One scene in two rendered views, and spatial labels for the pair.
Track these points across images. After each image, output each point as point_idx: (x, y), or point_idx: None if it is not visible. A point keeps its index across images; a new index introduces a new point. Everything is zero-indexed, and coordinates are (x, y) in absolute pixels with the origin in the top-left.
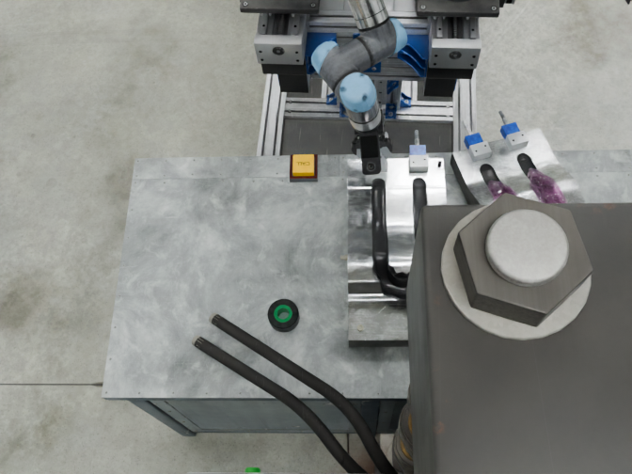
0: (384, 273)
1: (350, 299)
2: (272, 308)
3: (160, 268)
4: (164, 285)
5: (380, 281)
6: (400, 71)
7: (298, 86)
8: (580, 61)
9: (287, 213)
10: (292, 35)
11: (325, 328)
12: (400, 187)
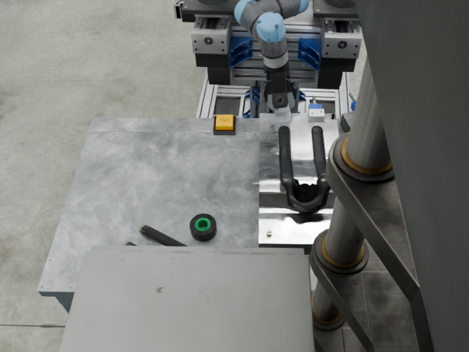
0: (289, 190)
1: (260, 211)
2: (193, 220)
3: (102, 192)
4: (104, 204)
5: (287, 191)
6: (299, 72)
7: (222, 79)
8: None
9: (210, 155)
10: (220, 29)
11: (239, 239)
12: (301, 132)
